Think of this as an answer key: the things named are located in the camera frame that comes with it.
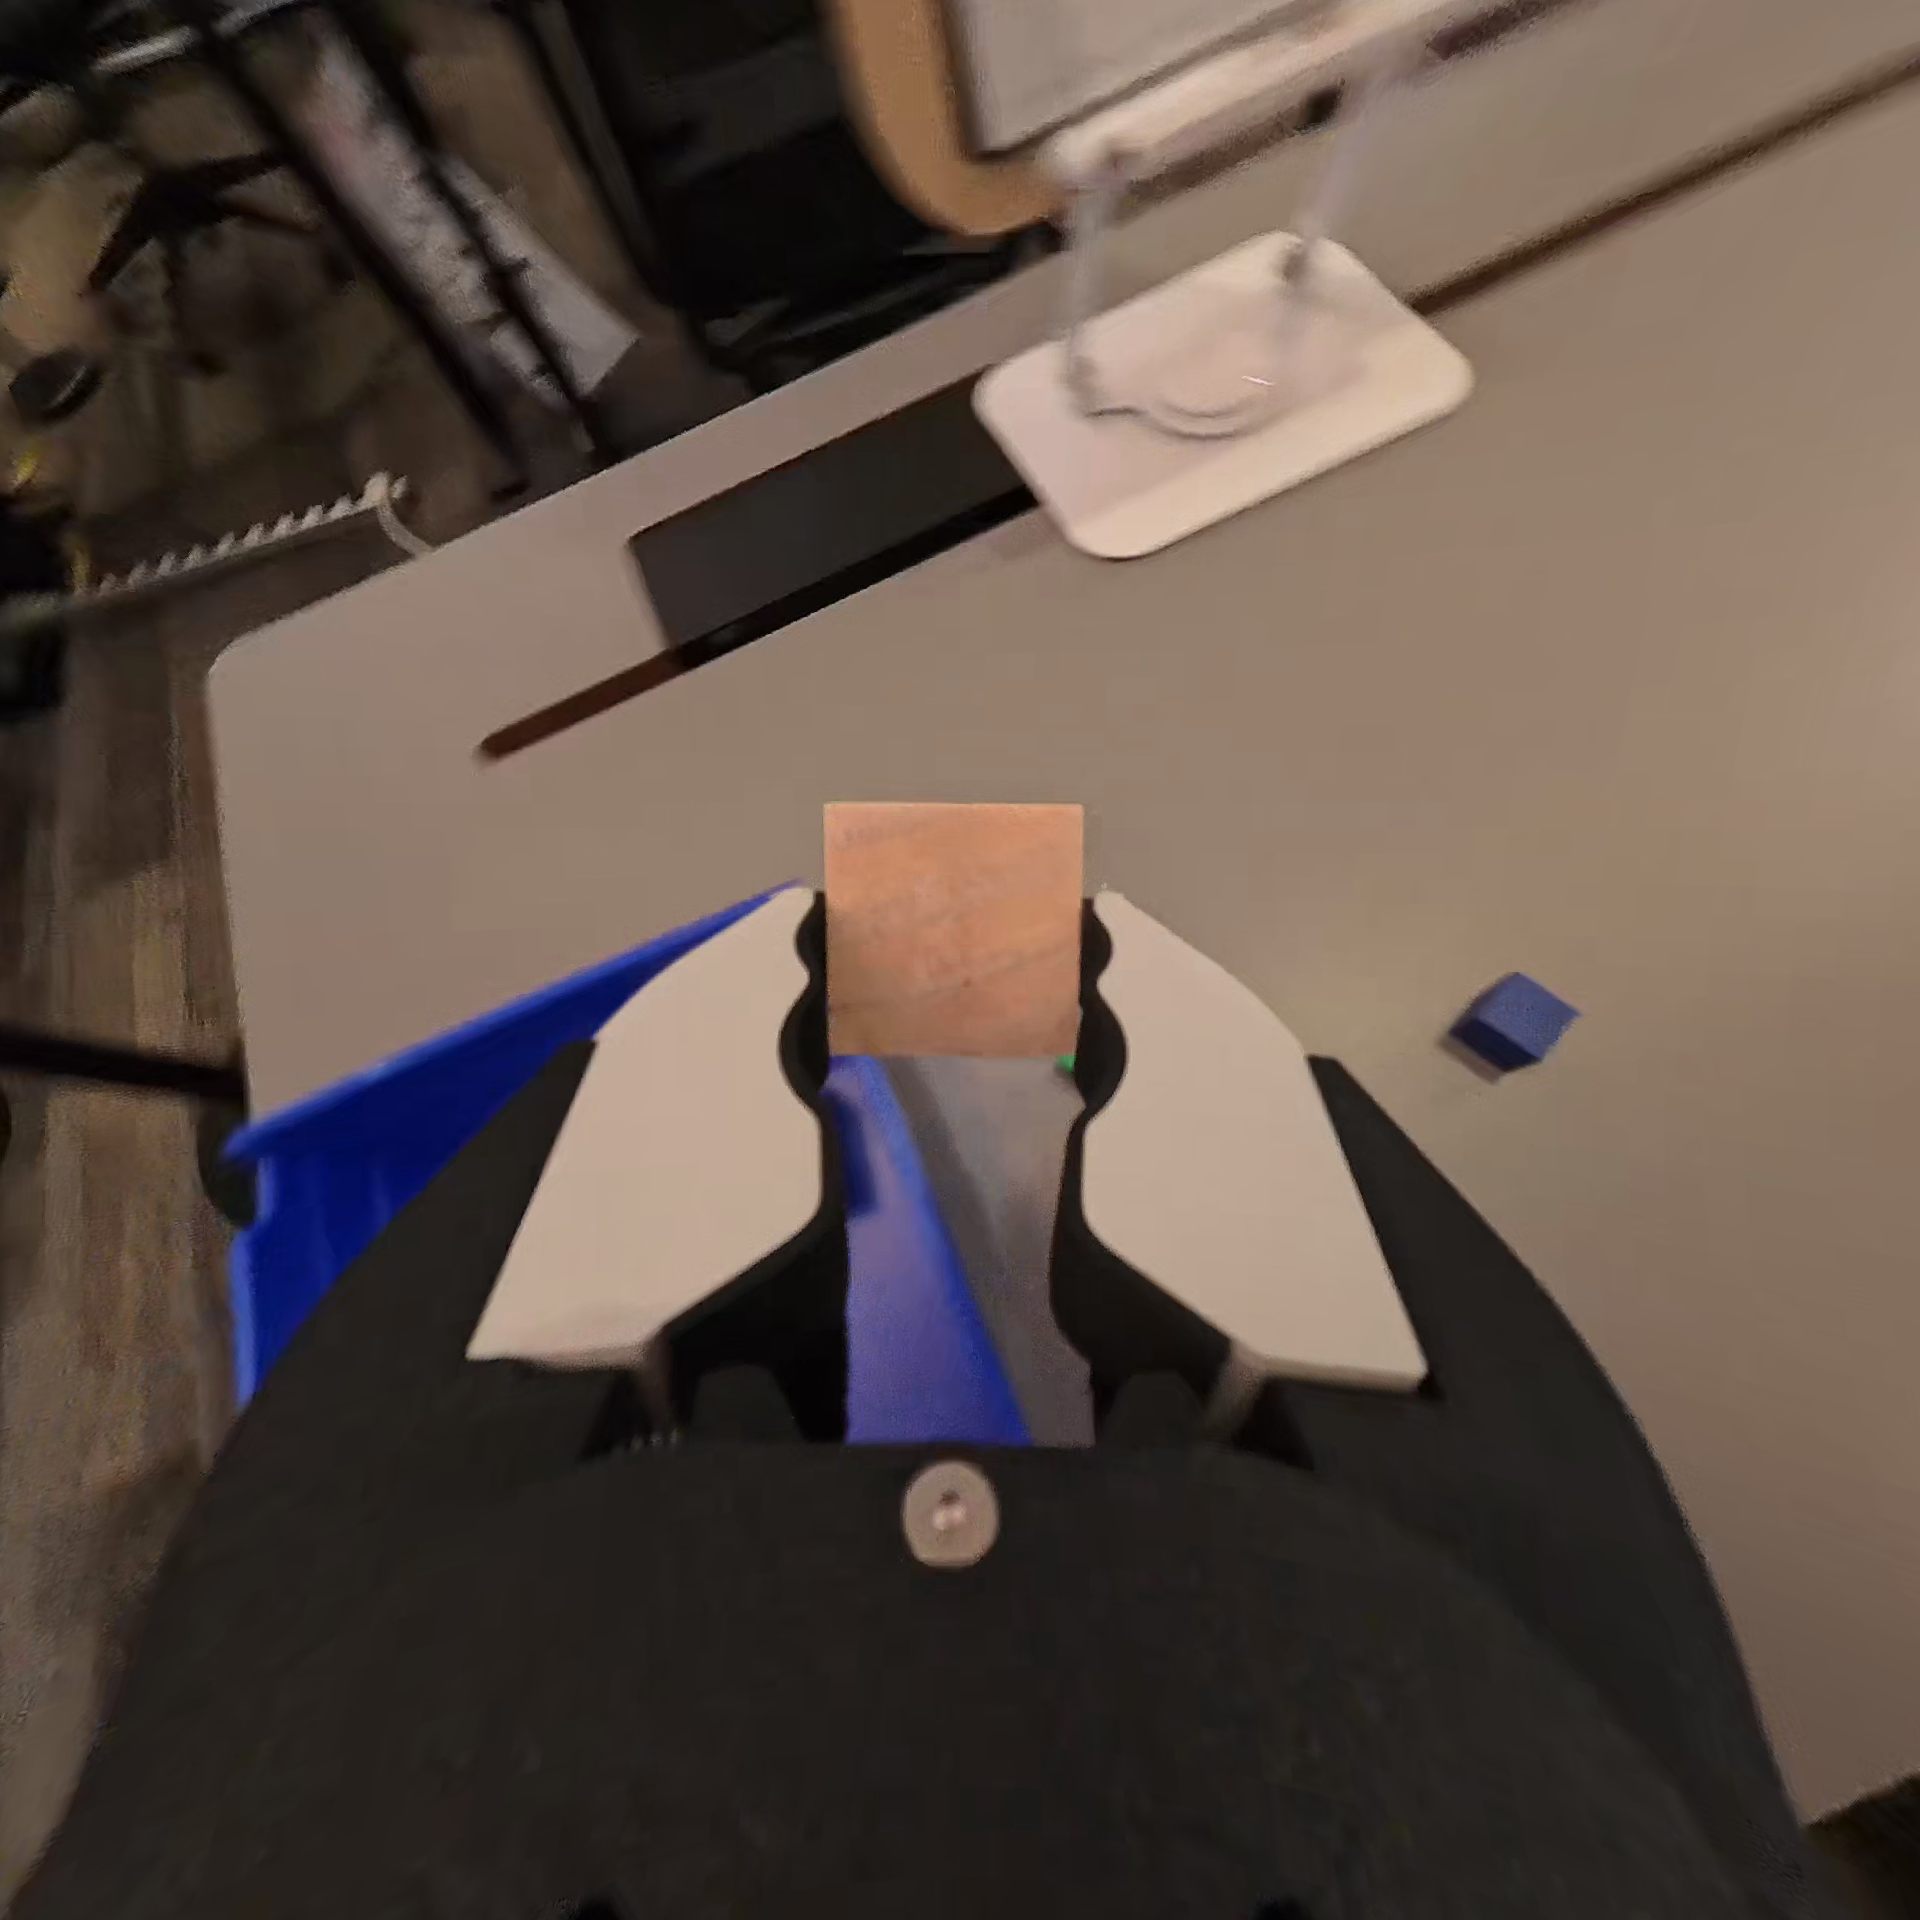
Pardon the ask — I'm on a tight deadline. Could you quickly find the black cable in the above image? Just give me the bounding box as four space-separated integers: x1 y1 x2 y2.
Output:
0 1020 249 1103

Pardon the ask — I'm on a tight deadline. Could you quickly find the white monitor stand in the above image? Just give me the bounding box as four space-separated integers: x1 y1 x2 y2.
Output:
967 0 1501 561

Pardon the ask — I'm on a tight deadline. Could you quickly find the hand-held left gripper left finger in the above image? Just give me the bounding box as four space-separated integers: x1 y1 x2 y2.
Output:
469 884 848 1442

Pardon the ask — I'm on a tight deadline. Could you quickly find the light wooden cube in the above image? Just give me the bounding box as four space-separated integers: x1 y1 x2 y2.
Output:
822 802 1085 1059

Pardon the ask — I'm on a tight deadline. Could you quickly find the blue plastic bin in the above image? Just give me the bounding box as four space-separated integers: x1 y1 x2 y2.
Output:
221 883 1037 1449

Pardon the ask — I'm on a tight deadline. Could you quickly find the curved plywood chair back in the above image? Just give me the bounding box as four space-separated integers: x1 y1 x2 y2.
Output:
822 0 1080 239

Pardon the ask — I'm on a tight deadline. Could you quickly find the dark metal frame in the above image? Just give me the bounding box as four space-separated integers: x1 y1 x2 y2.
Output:
193 0 647 466

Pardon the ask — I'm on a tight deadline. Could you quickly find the white serrated cable tray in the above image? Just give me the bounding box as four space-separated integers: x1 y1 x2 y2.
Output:
0 471 409 634

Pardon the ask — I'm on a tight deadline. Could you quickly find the dark blue small cube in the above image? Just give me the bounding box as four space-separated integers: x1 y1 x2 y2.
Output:
1446 971 1582 1074

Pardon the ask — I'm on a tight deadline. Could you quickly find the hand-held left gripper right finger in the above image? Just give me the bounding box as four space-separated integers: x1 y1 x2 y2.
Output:
1049 884 1430 1442

